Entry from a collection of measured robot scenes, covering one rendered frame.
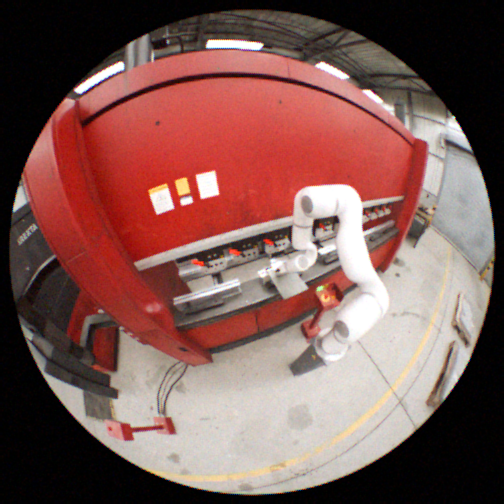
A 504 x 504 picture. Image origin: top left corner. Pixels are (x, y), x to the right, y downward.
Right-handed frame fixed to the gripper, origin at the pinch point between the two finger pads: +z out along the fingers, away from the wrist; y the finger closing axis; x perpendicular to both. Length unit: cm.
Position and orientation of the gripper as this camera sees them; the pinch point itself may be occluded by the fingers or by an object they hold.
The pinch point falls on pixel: (281, 268)
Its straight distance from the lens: 107.8
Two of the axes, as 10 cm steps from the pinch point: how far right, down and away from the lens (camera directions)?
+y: -9.3, 2.9, -2.1
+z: -1.6, 2.0, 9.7
